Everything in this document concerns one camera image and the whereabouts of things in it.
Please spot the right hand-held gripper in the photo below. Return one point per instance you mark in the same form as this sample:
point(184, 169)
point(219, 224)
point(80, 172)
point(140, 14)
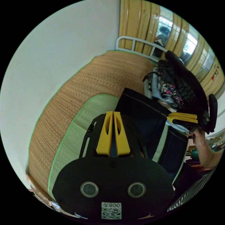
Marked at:
point(204, 121)

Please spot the bed with woven mat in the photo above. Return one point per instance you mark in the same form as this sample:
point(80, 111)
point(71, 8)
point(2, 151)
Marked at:
point(105, 75)

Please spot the person's right hand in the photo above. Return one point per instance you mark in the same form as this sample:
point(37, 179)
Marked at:
point(199, 138)

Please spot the person's right forearm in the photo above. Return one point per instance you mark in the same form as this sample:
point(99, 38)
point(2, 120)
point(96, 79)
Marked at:
point(209, 156)

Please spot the pile of clothes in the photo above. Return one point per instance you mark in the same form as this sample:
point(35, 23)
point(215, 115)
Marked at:
point(184, 82)

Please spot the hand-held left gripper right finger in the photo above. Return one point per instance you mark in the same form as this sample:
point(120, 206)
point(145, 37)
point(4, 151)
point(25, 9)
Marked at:
point(123, 142)

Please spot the dark blue pants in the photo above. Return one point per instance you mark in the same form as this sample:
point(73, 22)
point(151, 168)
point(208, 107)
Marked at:
point(140, 110)

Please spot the yellow wooden framed window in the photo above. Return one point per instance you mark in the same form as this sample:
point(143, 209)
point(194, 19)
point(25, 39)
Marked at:
point(137, 22)

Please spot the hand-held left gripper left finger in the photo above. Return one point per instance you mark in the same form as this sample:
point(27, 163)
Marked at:
point(103, 140)

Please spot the person's body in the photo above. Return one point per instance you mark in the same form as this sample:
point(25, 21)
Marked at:
point(191, 191)

